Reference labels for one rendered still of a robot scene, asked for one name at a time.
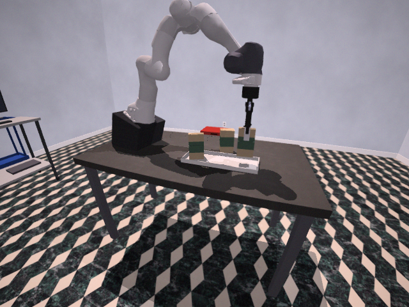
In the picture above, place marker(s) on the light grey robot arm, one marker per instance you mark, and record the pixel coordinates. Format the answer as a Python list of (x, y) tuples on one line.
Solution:
[(184, 16)]

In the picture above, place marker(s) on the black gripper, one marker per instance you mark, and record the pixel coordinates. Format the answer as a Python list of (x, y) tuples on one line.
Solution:
[(250, 93)]

